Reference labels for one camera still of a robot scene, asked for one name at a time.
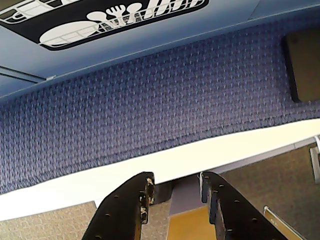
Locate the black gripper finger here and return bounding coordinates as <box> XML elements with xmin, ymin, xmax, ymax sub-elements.
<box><xmin>199</xmin><ymin>171</ymin><xmax>286</xmax><ymax>240</ymax></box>
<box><xmin>81</xmin><ymin>171</ymin><xmax>156</xmax><ymax>240</ymax></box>

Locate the yellow wooden block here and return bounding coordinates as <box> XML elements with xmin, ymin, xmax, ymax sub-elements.
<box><xmin>169</xmin><ymin>205</ymin><xmax>212</xmax><ymax>240</ymax></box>

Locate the blue woven placemat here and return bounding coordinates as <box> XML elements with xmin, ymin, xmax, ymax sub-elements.
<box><xmin>0</xmin><ymin>18</ymin><xmax>320</xmax><ymax>195</ymax></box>

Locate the black white dish rack sticker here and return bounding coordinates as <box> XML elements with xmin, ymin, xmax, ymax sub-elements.
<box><xmin>0</xmin><ymin>0</ymin><xmax>210</xmax><ymax>52</ymax></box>

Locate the blue cabinet panel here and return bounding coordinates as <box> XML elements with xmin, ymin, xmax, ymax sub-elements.
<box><xmin>0</xmin><ymin>0</ymin><xmax>320</xmax><ymax>103</ymax></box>

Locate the silver metal drawer handle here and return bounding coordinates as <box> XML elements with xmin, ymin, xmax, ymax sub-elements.
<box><xmin>263</xmin><ymin>205</ymin><xmax>305</xmax><ymax>240</ymax></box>
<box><xmin>309</xmin><ymin>136</ymin><xmax>320</xmax><ymax>185</ymax></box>

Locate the grey lilac post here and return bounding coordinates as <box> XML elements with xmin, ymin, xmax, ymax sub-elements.
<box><xmin>170</xmin><ymin>181</ymin><xmax>204</xmax><ymax>217</ymax></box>

